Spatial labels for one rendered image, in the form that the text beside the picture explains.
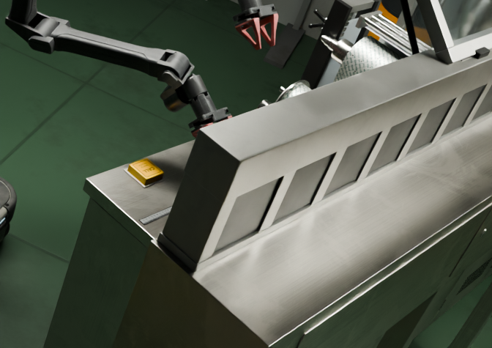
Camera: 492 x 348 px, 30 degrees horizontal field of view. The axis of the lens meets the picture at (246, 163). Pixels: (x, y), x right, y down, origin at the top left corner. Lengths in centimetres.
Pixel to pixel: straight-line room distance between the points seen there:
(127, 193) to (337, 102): 100
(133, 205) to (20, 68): 225
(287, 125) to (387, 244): 35
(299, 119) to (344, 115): 10
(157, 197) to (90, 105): 201
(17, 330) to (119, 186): 96
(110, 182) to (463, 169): 93
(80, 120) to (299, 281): 290
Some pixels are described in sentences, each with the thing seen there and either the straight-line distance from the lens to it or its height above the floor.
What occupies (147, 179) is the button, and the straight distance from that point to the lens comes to 244.
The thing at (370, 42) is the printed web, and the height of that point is 141.
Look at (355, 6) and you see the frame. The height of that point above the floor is 144.
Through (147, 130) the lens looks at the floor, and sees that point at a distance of 435.
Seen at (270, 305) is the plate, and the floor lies 144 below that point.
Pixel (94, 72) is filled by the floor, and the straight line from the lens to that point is 465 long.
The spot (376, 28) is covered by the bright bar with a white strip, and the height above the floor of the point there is 145.
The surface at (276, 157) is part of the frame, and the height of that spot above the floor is 163.
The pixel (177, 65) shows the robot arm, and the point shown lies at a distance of 238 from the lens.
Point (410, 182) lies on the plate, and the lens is 184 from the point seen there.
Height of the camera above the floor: 233
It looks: 32 degrees down
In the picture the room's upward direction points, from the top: 23 degrees clockwise
